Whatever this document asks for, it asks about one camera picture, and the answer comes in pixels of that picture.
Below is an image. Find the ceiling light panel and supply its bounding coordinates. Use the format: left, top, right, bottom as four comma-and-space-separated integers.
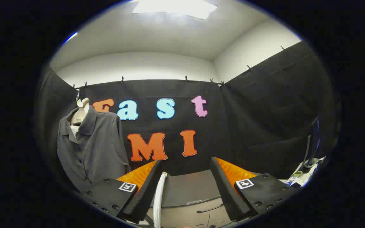
132, 0, 218, 20

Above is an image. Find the white desk with clutter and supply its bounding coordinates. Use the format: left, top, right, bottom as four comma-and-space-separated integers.
285, 155, 327, 188

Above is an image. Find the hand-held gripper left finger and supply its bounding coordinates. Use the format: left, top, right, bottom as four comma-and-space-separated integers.
80, 160, 163, 224

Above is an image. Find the white garment steamer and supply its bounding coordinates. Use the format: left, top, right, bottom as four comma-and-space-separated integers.
153, 172, 168, 228

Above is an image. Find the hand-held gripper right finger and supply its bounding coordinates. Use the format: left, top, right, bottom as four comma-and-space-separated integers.
209, 156, 298, 222

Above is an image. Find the grey-topped white drawer cabinet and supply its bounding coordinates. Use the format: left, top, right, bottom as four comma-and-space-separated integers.
144, 169, 287, 228

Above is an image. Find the white mannequin torso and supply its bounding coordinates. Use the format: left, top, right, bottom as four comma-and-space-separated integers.
70, 98, 90, 138

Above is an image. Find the grey button-up shirt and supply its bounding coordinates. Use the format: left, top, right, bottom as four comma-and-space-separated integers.
57, 105, 131, 193

